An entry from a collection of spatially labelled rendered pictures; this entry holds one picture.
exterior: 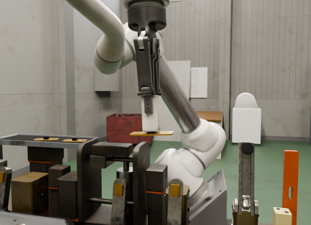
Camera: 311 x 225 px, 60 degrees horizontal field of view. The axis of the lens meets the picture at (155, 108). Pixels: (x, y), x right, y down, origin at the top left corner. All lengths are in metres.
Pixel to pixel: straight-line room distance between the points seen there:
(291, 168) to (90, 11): 0.62
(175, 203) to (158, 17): 0.47
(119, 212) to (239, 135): 6.32
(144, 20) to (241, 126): 6.52
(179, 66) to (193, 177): 6.52
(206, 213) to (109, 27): 0.82
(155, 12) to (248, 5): 7.73
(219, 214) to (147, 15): 0.90
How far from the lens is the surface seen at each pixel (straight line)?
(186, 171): 1.23
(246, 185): 0.72
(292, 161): 0.72
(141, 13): 0.51
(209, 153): 1.29
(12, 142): 1.09
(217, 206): 1.20
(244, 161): 0.71
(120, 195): 0.76
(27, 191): 0.89
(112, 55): 0.93
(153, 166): 0.81
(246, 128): 6.97
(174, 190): 0.74
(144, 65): 0.48
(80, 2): 0.70
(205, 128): 1.26
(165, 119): 7.37
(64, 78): 5.28
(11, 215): 0.89
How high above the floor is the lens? 1.34
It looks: 4 degrees down
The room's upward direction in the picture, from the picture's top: straight up
